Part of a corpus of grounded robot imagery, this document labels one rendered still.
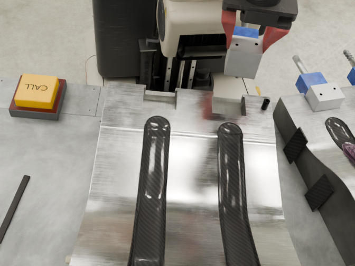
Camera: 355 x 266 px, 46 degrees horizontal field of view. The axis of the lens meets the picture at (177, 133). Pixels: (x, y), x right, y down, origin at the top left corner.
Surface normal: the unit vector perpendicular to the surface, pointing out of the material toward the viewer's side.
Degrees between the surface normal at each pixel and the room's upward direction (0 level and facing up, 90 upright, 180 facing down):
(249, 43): 1
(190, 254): 27
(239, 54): 90
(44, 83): 0
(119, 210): 19
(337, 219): 90
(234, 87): 0
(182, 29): 98
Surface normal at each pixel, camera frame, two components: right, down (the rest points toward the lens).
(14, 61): 0.10, -0.59
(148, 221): 0.12, -0.86
